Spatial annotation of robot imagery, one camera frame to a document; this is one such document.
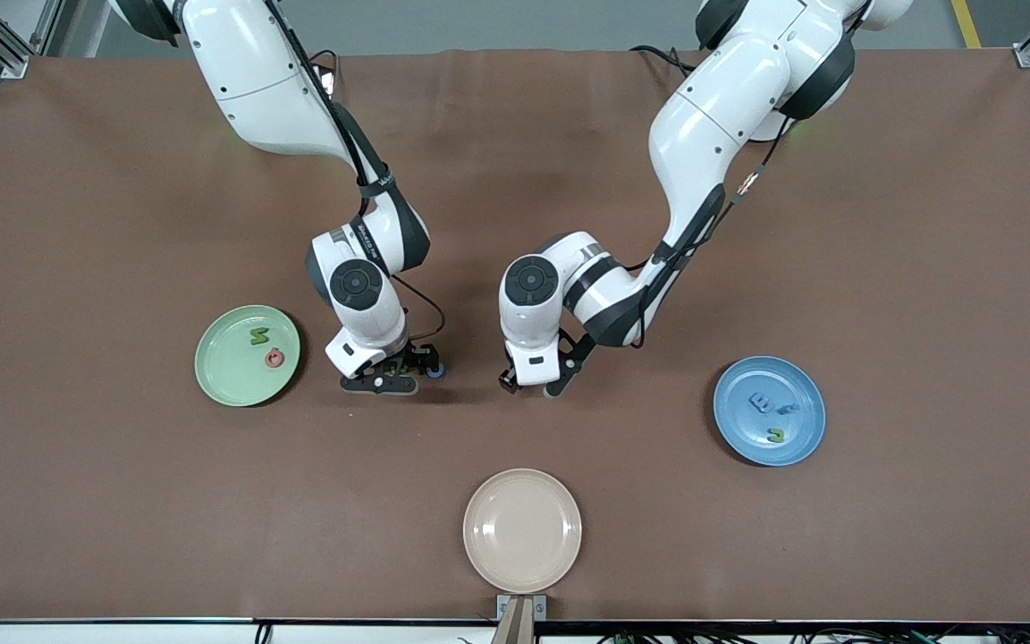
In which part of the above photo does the beige plate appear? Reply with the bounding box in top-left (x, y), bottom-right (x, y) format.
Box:
top-left (462, 468), bottom-right (583, 595)

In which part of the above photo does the green plate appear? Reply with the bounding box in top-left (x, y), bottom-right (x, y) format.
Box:
top-left (194, 305), bottom-right (301, 408)

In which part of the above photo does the blue plate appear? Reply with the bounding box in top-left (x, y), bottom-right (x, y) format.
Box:
top-left (713, 355), bottom-right (827, 467)

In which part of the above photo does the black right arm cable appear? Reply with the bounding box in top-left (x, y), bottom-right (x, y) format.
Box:
top-left (265, 0), bottom-right (447, 350)

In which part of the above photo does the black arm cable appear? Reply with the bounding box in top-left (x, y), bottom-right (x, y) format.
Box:
top-left (631, 116), bottom-right (793, 350)
top-left (265, 0), bottom-right (447, 350)

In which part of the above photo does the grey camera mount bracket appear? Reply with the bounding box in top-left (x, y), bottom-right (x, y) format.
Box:
top-left (495, 594), bottom-right (548, 644)

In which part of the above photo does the black right base cable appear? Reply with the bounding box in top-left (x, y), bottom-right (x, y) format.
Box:
top-left (309, 49), bottom-right (342, 95)

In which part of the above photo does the black base cable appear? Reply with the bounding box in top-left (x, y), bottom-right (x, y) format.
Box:
top-left (309, 49), bottom-right (342, 95)
top-left (629, 45), bottom-right (704, 74)

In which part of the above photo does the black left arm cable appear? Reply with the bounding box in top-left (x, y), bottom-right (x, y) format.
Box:
top-left (631, 116), bottom-right (793, 350)

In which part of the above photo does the black left base cable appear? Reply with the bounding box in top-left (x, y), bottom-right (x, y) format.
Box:
top-left (629, 45), bottom-right (704, 74)

